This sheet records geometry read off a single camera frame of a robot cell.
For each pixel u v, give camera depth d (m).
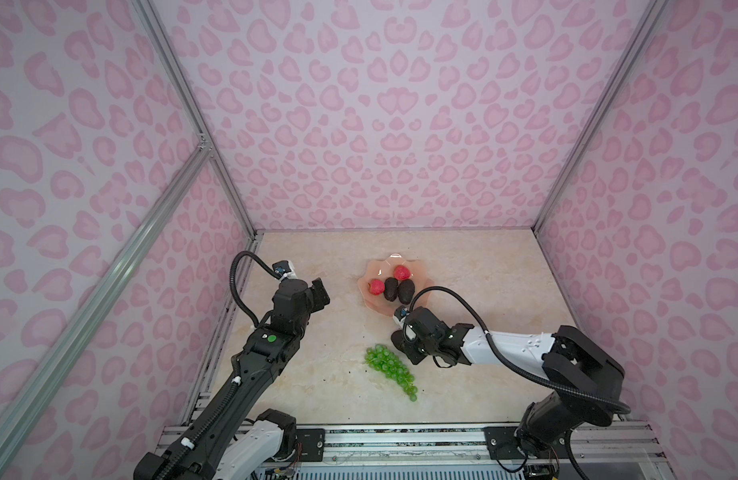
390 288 0.98
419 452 0.72
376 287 0.97
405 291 0.96
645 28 0.71
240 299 0.54
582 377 0.44
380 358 0.82
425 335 0.69
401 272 1.00
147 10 0.68
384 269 1.04
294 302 0.57
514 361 0.52
